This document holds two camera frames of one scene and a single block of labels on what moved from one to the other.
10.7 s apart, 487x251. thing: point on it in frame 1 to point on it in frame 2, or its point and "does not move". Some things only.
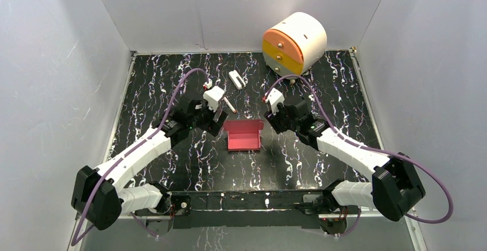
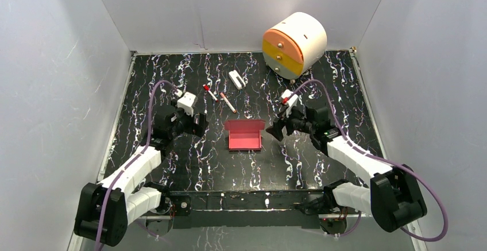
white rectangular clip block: (236, 80) does not move
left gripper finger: (215, 126) to (200, 123)
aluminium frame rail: (414, 224) does not move
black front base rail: (249, 208) does not move
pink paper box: (244, 134) does not move
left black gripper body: (209, 118) to (196, 123)
